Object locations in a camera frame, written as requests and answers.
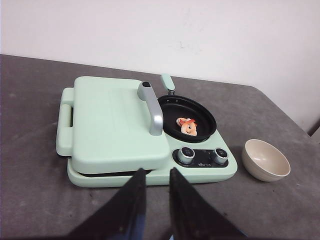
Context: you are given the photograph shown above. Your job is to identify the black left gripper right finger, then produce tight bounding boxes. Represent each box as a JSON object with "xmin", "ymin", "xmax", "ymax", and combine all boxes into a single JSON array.
[{"xmin": 169, "ymin": 168, "xmax": 248, "ymax": 240}]

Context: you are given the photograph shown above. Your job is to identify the beige ribbed bowl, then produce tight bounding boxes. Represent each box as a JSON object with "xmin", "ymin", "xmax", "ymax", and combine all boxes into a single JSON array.
[{"xmin": 242, "ymin": 139, "xmax": 291, "ymax": 182}]

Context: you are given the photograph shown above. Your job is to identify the black frying pan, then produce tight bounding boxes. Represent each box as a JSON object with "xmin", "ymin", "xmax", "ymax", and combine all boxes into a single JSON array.
[{"xmin": 158, "ymin": 73, "xmax": 217, "ymax": 143}]

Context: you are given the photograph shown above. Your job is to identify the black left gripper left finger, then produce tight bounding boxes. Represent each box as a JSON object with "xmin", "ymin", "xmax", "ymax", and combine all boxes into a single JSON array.
[{"xmin": 66, "ymin": 168, "xmax": 146, "ymax": 240}]

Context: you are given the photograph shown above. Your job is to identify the pink shrimp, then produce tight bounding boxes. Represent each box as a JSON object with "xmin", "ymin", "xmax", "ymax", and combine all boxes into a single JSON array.
[
  {"xmin": 176, "ymin": 117, "xmax": 190, "ymax": 127},
  {"xmin": 180, "ymin": 119, "xmax": 197, "ymax": 136}
]

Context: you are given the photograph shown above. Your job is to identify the mint green hinged lid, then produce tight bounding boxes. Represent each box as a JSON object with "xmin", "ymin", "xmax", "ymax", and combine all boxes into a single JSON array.
[{"xmin": 56, "ymin": 76, "xmax": 170, "ymax": 174}]

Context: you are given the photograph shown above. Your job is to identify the silver control knob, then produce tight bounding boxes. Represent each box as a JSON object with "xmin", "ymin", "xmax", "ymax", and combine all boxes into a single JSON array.
[
  {"xmin": 177, "ymin": 146, "xmax": 195, "ymax": 165},
  {"xmin": 213, "ymin": 148, "xmax": 228, "ymax": 165}
]

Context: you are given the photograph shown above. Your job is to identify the right silver control knob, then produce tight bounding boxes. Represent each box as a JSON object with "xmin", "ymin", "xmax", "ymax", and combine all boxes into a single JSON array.
[{"xmin": 213, "ymin": 148, "xmax": 228, "ymax": 165}]

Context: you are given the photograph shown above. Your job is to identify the left silver control knob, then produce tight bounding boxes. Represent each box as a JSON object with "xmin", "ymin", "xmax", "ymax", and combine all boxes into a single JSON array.
[{"xmin": 177, "ymin": 146, "xmax": 195, "ymax": 165}]

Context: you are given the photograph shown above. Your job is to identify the mint green breakfast maker base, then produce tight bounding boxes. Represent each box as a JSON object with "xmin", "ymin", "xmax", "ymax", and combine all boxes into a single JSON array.
[{"xmin": 67, "ymin": 128, "xmax": 238, "ymax": 188}]

